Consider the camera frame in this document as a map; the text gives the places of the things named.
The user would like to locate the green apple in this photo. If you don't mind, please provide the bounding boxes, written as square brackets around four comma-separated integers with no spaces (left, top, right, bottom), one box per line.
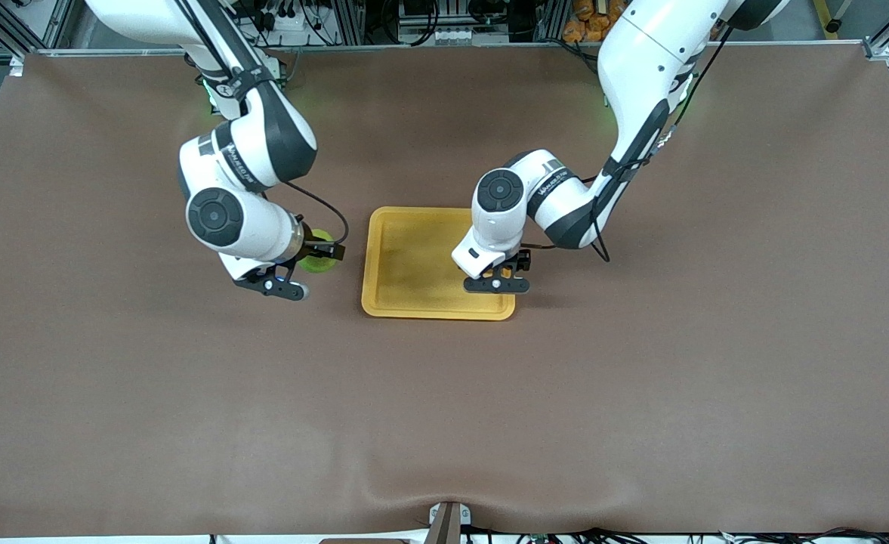
[298,228,337,274]

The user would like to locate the yellow plastic tray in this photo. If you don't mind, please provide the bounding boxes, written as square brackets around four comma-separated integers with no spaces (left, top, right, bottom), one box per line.
[361,206,517,321]

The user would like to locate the brown table mat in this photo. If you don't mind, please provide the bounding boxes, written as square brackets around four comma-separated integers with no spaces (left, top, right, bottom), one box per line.
[0,42,889,539]

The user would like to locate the white power strip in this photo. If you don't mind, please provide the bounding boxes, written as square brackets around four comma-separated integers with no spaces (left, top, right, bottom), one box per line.
[261,6,318,32]

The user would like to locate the orange snack bag pile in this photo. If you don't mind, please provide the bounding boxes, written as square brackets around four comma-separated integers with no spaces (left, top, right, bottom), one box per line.
[562,0,628,44]

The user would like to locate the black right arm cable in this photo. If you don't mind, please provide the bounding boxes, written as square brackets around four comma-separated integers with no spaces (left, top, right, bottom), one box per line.
[284,180,350,247]

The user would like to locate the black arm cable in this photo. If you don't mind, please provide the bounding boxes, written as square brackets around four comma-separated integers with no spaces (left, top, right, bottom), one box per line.
[284,180,350,247]
[521,174,613,264]

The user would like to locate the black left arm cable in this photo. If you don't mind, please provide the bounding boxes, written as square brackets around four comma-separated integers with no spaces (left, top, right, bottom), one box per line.
[521,174,613,264]

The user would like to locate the aluminium table edge rail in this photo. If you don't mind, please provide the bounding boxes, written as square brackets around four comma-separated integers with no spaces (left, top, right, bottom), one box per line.
[25,41,868,58]

